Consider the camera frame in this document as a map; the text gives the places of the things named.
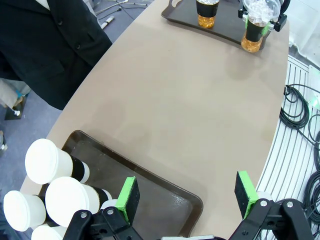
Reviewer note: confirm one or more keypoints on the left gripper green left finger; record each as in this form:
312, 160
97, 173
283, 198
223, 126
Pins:
128, 197

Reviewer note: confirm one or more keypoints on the brown plastic serving tray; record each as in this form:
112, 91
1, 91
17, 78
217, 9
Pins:
162, 205
226, 26

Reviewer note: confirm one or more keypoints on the white paper cup black sleeve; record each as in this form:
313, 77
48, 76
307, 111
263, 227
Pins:
47, 233
65, 200
42, 161
21, 210

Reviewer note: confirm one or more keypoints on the clear dome-lid cup amber drink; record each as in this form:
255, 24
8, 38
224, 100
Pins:
206, 11
253, 32

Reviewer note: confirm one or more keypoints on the white cylinder with black band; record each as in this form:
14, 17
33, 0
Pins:
107, 21

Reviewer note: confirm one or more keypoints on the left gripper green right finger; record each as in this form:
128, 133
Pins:
246, 195

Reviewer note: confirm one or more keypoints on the person in black jacket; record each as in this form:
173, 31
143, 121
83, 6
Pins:
50, 50

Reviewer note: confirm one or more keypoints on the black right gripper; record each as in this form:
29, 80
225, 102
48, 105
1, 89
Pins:
282, 18

